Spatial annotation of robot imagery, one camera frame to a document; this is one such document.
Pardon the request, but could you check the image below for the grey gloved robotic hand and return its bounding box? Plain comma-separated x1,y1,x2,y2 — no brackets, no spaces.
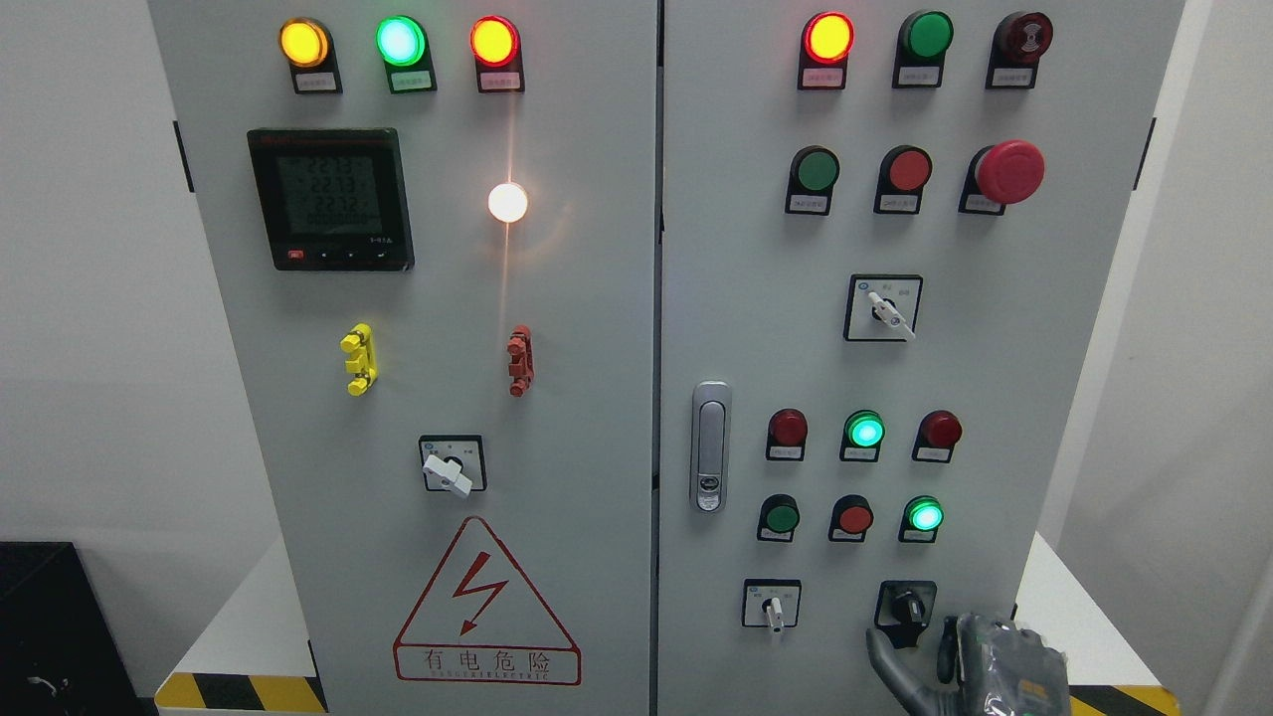
864,613,1072,715

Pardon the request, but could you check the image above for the black rotary knob switch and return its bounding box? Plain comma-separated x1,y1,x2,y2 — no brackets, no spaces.
875,580,938,648

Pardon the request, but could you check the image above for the green lit button lower right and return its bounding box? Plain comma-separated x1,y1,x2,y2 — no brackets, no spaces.
897,496,945,544

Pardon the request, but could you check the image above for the red push button lower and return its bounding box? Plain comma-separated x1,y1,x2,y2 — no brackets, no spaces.
827,494,875,543

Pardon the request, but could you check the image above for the red push button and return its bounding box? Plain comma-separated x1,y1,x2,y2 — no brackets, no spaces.
827,494,875,543
873,144,933,217

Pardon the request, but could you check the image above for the dark red indicator right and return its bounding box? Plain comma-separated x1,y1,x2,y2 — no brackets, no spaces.
911,412,964,462

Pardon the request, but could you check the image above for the dark red indicator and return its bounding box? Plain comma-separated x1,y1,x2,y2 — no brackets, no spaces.
768,408,810,461
911,412,964,462

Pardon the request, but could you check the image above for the green push button lower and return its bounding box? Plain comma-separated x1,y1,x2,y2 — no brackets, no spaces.
756,493,801,543

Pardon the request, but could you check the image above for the green push button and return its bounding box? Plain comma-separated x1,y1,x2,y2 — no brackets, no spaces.
784,145,840,217
756,493,801,543

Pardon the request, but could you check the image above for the green lit indicator middle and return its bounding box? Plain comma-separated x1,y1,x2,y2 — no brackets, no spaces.
839,412,886,462

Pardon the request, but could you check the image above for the dark red indicator left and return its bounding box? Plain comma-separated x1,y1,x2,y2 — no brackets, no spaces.
768,408,810,461

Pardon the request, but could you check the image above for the grey right cabinet door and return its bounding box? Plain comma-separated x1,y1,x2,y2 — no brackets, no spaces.
656,1,1183,715

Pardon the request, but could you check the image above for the grey cabinet door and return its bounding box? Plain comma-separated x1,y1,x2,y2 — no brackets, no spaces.
656,1,1183,715
149,1,659,715

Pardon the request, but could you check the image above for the red emergency stop mushroom button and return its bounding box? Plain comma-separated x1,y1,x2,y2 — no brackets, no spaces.
959,139,1046,217

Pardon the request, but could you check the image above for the red push button upper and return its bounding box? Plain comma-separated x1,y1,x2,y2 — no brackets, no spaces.
873,144,933,217

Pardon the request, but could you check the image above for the red electric hazard warning sticker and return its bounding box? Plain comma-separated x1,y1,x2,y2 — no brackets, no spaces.
395,515,582,687

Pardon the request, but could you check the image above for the green push button upper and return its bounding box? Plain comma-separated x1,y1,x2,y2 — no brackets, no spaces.
784,145,840,217

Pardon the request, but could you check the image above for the dark red buzzer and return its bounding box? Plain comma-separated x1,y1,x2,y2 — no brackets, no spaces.
984,11,1054,90

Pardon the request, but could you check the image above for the green indicator top right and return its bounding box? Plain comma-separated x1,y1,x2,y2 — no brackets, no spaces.
892,9,953,90

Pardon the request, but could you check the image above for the red lit indicator right door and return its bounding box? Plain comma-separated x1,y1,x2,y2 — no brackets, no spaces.
799,11,855,90

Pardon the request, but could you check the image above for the white lit indicator light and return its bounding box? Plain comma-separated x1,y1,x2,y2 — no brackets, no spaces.
488,181,530,224

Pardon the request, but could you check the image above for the grey left cabinet door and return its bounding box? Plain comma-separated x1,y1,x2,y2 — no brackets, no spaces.
149,1,659,715

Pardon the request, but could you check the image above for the red-orange indicator light left door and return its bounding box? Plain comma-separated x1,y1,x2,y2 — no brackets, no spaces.
468,15,526,93

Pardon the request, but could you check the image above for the black digital power meter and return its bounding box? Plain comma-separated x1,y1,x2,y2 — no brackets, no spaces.
247,127,414,271

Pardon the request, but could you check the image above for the green lit indicator light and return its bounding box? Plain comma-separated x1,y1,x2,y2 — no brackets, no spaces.
376,14,437,94

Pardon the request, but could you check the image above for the yellow indicator light top left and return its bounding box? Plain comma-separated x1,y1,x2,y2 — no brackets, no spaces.
278,17,342,94

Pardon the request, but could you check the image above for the black box lower left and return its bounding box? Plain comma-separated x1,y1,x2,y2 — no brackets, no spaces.
1,541,145,715

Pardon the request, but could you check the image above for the white selector switch lower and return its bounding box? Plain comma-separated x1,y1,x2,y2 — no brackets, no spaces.
740,578,802,634

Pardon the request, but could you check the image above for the white selector switch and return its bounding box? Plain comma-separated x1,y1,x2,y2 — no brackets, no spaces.
841,273,924,343
740,578,802,634

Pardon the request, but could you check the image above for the white selector switch upper right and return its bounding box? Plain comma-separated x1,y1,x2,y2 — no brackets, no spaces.
841,273,924,343

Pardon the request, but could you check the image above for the silver door lock handle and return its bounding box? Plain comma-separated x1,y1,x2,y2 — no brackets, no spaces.
690,381,732,513

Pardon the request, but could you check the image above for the red terminal handle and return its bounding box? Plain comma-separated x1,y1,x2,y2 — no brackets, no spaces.
505,324,535,396

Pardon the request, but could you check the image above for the white selector switch left door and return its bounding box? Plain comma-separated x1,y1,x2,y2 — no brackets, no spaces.
419,434,488,498

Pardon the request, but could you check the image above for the yellow terminal handle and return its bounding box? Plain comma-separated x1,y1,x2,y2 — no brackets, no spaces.
340,322,379,396

